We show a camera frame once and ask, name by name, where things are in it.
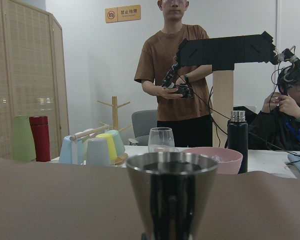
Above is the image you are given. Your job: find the steel jigger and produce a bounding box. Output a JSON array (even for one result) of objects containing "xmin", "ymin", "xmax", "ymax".
[{"xmin": 125, "ymin": 152, "xmax": 219, "ymax": 240}]

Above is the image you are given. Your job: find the yellow cup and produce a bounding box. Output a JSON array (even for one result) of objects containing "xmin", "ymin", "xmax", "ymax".
[{"xmin": 96, "ymin": 133, "xmax": 118, "ymax": 164}]

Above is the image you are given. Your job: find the grey cup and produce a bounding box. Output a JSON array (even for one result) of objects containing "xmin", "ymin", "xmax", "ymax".
[{"xmin": 86, "ymin": 137, "xmax": 111, "ymax": 167}]

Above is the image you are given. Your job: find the light blue cup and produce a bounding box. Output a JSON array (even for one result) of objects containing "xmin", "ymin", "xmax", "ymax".
[{"xmin": 59, "ymin": 135, "xmax": 74, "ymax": 164}]

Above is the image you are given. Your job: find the grey chair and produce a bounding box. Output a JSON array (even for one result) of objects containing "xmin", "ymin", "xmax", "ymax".
[{"xmin": 131, "ymin": 109, "xmax": 157, "ymax": 146}]

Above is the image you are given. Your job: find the wine glass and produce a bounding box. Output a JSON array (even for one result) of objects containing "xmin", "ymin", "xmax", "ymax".
[{"xmin": 148, "ymin": 127, "xmax": 175, "ymax": 153}]

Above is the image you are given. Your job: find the wooden mug tree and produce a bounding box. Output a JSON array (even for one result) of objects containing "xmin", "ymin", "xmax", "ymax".
[{"xmin": 97, "ymin": 96, "xmax": 132, "ymax": 132}]

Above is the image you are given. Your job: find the person in brown shirt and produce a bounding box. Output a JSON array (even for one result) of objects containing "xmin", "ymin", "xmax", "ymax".
[{"xmin": 134, "ymin": 0, "xmax": 213, "ymax": 148}]

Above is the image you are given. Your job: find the black insulated bottle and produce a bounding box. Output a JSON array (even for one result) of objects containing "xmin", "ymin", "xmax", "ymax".
[{"xmin": 227, "ymin": 110, "xmax": 249, "ymax": 174}]

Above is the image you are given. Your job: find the pink bowl with ice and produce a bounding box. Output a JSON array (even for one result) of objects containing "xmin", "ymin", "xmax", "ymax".
[{"xmin": 182, "ymin": 147, "xmax": 243, "ymax": 175}]

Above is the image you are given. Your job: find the black teleoperation stand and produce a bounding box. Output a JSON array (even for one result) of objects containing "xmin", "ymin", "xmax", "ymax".
[{"xmin": 176, "ymin": 32, "xmax": 276, "ymax": 148}]

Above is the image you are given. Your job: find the red thermos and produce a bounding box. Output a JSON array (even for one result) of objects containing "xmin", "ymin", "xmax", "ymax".
[{"xmin": 29, "ymin": 116, "xmax": 51, "ymax": 162}]

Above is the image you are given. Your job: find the green tumbler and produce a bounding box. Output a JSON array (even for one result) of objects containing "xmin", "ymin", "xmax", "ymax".
[{"xmin": 12, "ymin": 115, "xmax": 36, "ymax": 162}]

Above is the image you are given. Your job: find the seated person in black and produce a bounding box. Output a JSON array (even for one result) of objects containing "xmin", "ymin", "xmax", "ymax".
[{"xmin": 248, "ymin": 70, "xmax": 300, "ymax": 151}]

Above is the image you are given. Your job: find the orange wall sign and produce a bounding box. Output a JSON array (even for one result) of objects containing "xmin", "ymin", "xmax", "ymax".
[{"xmin": 105, "ymin": 4, "xmax": 141, "ymax": 23}]

